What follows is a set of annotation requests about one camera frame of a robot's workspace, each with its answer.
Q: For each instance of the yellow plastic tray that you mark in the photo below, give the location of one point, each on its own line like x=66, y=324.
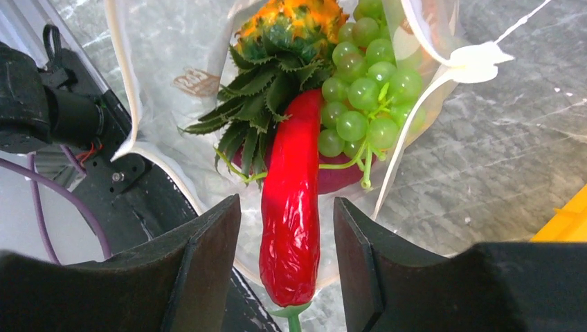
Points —
x=568, y=224

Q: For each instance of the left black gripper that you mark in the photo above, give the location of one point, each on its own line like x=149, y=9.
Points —
x=63, y=105

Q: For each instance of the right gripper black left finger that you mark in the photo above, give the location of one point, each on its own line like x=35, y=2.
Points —
x=91, y=296

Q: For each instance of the red toy chili pepper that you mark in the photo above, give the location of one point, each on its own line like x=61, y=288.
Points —
x=290, y=246

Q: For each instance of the toy pineapple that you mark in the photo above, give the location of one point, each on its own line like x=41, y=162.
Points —
x=283, y=50

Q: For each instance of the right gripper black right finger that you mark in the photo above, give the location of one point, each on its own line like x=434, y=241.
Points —
x=391, y=284

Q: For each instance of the purple toy sweet potato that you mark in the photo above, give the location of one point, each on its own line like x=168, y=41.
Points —
x=329, y=180

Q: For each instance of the green toy grapes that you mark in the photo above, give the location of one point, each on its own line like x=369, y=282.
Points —
x=368, y=98

